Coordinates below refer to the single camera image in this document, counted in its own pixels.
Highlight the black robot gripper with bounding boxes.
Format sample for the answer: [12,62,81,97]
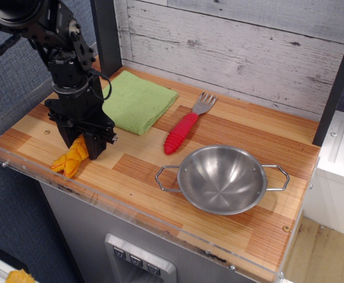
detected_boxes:
[44,75,117,160]

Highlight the orange plush pepper toy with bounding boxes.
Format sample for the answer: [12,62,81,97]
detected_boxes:
[51,135,89,178]

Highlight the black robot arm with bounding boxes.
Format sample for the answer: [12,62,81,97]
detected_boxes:
[0,1,117,160]

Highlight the green folded towel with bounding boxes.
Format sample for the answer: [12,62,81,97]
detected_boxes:
[102,71,178,135]

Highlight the grey toy fridge cabinet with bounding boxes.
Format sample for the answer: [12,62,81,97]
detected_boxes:
[39,181,258,283]

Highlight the silver ice dispenser panel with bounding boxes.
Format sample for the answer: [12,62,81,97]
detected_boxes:
[105,233,177,282]

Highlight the yellow object bottom left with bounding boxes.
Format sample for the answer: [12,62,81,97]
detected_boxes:
[5,269,36,283]

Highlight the white side cabinet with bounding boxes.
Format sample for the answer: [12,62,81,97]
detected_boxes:
[303,111,344,234]

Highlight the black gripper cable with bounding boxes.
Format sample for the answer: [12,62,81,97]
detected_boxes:
[88,68,113,101]

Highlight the clear acrylic guard rail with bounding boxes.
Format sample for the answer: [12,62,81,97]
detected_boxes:
[0,42,322,281]

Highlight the red handled metal fork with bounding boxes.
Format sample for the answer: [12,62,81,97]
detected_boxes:
[164,92,217,155]

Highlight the black left frame post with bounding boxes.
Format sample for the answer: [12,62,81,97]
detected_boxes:
[90,0,122,77]

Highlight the black frame post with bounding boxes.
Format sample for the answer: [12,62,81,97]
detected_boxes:
[90,0,122,77]
[312,0,344,147]

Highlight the steel bowl with handles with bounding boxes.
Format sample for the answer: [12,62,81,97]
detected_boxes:
[155,144,290,216]

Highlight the black right frame post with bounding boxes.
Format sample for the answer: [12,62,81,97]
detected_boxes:
[312,0,344,147]

